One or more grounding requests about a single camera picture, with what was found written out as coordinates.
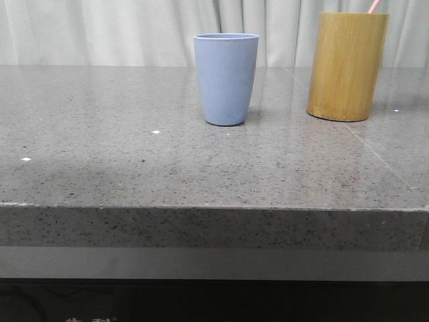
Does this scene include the blue plastic cup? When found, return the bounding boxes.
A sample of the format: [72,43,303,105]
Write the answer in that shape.
[194,33,259,126]

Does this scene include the bamboo cylindrical holder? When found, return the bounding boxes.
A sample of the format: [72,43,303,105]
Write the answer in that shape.
[306,12,389,122]

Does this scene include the white curtain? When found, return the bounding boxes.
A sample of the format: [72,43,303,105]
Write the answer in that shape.
[0,0,429,69]

